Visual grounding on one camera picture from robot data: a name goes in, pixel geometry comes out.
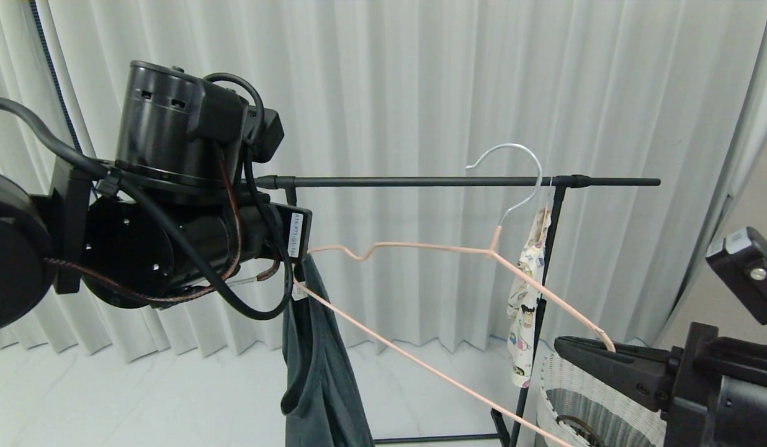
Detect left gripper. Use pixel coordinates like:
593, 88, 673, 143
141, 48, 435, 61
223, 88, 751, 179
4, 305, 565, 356
78, 199, 313, 310

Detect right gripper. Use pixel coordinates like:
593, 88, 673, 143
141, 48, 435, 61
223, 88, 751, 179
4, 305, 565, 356
554, 322, 767, 447

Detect cream printed shorts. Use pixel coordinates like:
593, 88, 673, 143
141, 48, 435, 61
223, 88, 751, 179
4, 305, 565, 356
506, 207, 554, 389

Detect dark blue garment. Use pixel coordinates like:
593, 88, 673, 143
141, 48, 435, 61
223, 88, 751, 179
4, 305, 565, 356
280, 253, 375, 447

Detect white laundry basket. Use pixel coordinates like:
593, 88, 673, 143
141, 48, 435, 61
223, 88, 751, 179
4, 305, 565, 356
537, 351, 671, 447

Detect black clothes rack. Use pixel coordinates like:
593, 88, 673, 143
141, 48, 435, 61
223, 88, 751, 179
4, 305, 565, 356
254, 174, 662, 447

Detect white curtain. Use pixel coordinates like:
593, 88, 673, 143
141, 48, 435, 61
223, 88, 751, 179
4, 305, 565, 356
0, 0, 767, 364

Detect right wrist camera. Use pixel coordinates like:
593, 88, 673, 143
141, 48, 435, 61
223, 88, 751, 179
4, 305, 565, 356
705, 226, 767, 326

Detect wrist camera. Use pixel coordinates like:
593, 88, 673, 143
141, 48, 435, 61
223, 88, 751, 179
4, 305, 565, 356
243, 106, 285, 165
705, 226, 767, 326

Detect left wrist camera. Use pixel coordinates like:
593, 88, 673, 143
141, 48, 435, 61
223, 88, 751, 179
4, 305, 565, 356
243, 106, 285, 165

